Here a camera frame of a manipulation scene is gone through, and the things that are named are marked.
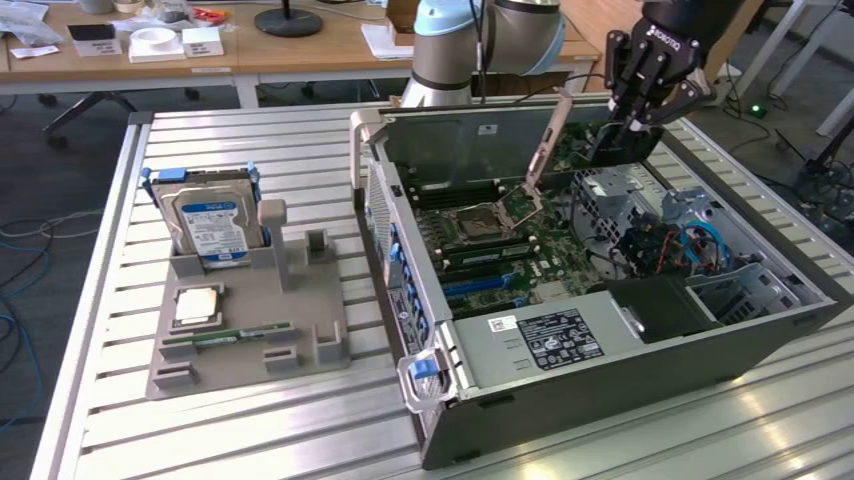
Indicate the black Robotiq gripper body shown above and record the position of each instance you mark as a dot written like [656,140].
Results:
[671,30]

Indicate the silver disk bay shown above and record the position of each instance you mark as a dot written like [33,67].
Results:
[735,295]

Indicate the plain white box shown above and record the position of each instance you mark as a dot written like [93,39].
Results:
[202,42]

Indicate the cardboard box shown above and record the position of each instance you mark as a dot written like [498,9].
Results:
[402,15]

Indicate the silver drive cage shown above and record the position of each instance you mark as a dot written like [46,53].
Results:
[601,200]

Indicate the silver CPU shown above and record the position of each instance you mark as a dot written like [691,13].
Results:
[197,305]

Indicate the red small parts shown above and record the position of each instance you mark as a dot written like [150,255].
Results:
[207,17]

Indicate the blue case latch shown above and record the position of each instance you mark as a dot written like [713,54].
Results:
[422,370]

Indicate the grey power supply with labels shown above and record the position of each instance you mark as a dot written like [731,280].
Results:
[568,345]

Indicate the green motherboard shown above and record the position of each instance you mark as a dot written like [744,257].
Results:
[554,260]

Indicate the CPU socket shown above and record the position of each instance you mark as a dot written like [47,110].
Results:
[480,222]

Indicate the installed green RAM stick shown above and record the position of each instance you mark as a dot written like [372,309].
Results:
[490,254]

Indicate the wooden desk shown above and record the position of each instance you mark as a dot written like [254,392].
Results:
[314,50]
[101,67]

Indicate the clear plastic bag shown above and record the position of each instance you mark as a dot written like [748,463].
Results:
[27,22]

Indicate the hard disk with blue rails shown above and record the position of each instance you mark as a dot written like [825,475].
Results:
[207,225]

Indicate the open grey PC case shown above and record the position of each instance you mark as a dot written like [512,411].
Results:
[601,400]

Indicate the blue expansion slot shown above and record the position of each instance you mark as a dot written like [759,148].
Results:
[477,286]

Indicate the white table frame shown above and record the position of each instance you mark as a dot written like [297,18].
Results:
[795,40]

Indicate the green gpu with metal bracket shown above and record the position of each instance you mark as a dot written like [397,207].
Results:
[624,147]

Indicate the grey parts rack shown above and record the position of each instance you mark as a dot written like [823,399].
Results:
[268,305]

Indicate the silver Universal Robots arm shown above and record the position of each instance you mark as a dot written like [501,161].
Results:
[461,45]

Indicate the black round lamp base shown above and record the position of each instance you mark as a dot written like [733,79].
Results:
[289,22]

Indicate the white box with black top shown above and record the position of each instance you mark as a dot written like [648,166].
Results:
[95,40]

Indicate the white paper stack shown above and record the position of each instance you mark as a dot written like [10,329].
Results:
[384,42]

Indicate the white box with tape roll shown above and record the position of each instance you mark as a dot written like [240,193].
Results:
[157,45]

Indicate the device with green light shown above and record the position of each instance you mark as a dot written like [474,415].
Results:
[756,109]

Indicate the black floor stand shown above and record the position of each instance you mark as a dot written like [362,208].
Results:
[831,165]

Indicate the metal socket cover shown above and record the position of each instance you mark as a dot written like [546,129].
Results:
[524,207]

